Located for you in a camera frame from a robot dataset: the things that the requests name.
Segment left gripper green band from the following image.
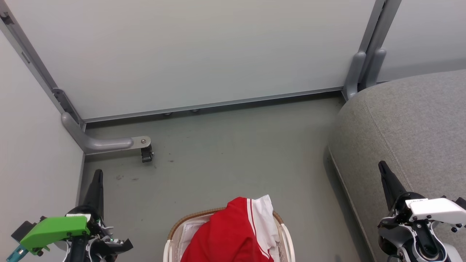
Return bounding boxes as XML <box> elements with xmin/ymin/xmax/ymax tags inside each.
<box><xmin>20</xmin><ymin>169</ymin><xmax>134</xmax><ymax>257</ymax></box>

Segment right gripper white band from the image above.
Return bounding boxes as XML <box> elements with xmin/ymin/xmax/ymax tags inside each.
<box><xmin>378</xmin><ymin>161</ymin><xmax>466</xmax><ymax>233</ymax></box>

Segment red shirt with white stripes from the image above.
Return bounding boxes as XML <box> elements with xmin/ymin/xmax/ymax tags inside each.
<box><xmin>181</xmin><ymin>195</ymin><xmax>280</xmax><ymax>262</ymax></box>

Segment grey fabric sofa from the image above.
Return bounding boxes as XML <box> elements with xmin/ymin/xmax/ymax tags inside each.
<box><xmin>328</xmin><ymin>69</ymin><xmax>466</xmax><ymax>262</ymax></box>

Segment white laundry basket brown rim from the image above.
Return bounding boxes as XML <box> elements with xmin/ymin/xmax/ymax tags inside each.
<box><xmin>163</xmin><ymin>207</ymin><xmax>295</xmax><ymax>262</ymax></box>

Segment white basket liner cloth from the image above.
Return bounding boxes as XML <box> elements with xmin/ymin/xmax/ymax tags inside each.
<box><xmin>178</xmin><ymin>220</ymin><xmax>208</xmax><ymax>251</ymax></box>

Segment short grey metal partition foot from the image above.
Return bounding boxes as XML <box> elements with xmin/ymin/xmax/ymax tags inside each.
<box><xmin>364</xmin><ymin>48</ymin><xmax>386</xmax><ymax>88</ymax></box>
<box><xmin>343</xmin><ymin>51</ymin><xmax>366</xmax><ymax>100</ymax></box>

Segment teal left cable connector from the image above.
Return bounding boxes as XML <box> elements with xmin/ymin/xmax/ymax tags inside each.
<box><xmin>5</xmin><ymin>245</ymin><xmax>29</xmax><ymax>262</ymax></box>

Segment grey aluminium partition post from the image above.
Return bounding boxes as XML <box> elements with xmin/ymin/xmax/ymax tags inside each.
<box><xmin>359</xmin><ymin>0</ymin><xmax>403</xmax><ymax>55</ymax></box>
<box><xmin>0</xmin><ymin>9</ymin><xmax>86</xmax><ymax>126</ymax></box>

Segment aluminium partition bottom rail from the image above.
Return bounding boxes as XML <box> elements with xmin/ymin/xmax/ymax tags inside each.
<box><xmin>84</xmin><ymin>87</ymin><xmax>344</xmax><ymax>123</ymax></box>

